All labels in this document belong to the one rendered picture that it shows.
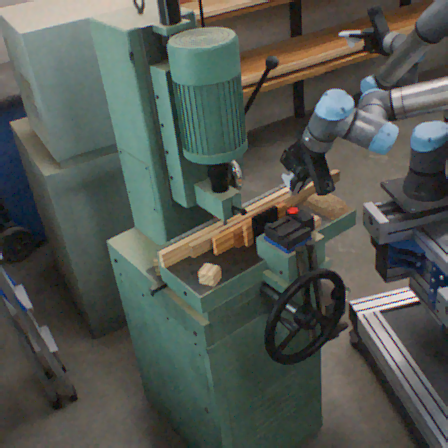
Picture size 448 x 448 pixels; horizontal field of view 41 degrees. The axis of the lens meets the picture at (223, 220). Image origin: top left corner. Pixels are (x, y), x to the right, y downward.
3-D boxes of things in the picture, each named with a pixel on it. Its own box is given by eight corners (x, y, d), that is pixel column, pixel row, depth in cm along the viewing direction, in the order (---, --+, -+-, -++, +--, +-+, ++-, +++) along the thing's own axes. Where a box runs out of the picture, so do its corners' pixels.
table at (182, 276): (222, 333, 156) (220, 316, 153) (160, 279, 178) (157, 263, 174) (380, 236, 184) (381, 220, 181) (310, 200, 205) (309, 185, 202)
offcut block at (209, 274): (214, 286, 163) (212, 275, 161) (199, 283, 165) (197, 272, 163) (221, 277, 166) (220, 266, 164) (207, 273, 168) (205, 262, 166)
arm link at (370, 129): (401, 114, 143) (358, 96, 143) (400, 135, 134) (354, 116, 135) (385, 141, 148) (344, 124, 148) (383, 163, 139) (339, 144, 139)
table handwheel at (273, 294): (365, 276, 168) (325, 367, 174) (314, 246, 182) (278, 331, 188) (299, 269, 148) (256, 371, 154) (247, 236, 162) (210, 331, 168)
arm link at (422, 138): (400, 163, 205) (403, 126, 197) (431, 151, 209) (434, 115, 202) (426, 177, 195) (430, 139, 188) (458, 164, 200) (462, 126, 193)
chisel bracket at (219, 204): (224, 226, 172) (221, 201, 167) (196, 208, 181) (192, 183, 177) (244, 216, 175) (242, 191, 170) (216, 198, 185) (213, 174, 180)
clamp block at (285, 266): (288, 284, 165) (286, 258, 160) (256, 263, 175) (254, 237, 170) (326, 261, 172) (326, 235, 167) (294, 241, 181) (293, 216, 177)
